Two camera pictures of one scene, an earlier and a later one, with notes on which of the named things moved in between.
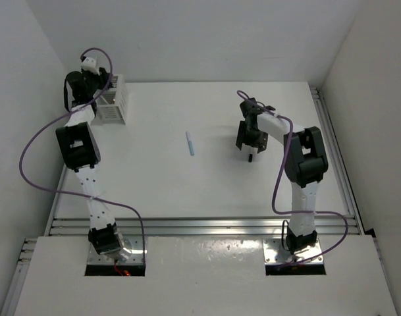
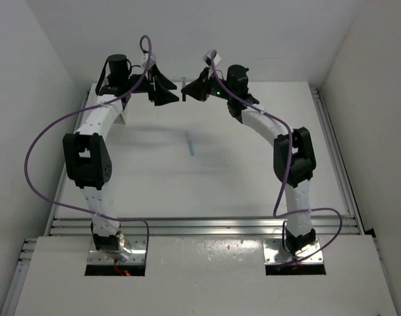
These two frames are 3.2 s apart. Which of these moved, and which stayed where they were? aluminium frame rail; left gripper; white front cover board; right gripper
Moved: right gripper; left gripper
Stayed: white front cover board; aluminium frame rail
